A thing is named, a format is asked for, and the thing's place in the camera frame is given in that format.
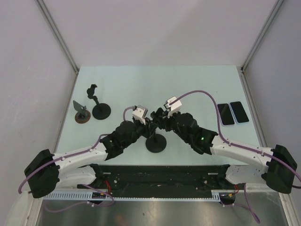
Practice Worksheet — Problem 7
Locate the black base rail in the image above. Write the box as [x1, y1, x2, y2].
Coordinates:
[89, 164, 244, 199]

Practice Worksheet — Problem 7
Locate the black phone stand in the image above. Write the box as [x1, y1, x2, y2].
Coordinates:
[87, 84, 111, 120]
[145, 132, 167, 153]

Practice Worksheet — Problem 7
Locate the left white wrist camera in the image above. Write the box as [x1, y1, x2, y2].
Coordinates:
[132, 105, 148, 125]

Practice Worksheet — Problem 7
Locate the rusty round phone stand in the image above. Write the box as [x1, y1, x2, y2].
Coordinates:
[73, 100, 91, 124]

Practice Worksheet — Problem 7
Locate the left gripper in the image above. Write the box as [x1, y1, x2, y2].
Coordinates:
[122, 117, 158, 148]

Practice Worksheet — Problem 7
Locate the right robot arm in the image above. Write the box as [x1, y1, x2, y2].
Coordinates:
[150, 108, 297, 194]

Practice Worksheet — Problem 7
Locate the blue-cased smartphone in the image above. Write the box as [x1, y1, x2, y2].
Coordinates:
[230, 101, 249, 124]

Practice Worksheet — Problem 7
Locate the white cable duct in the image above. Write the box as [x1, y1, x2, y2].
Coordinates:
[43, 189, 230, 202]

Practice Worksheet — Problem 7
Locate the black smartphone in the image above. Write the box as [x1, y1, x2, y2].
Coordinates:
[150, 108, 165, 129]

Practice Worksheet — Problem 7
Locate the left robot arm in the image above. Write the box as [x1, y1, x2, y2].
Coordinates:
[24, 120, 158, 198]

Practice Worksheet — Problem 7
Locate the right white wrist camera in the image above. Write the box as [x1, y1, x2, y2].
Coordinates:
[164, 96, 182, 118]

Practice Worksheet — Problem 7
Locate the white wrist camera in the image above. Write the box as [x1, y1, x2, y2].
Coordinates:
[164, 96, 182, 118]
[132, 105, 148, 125]

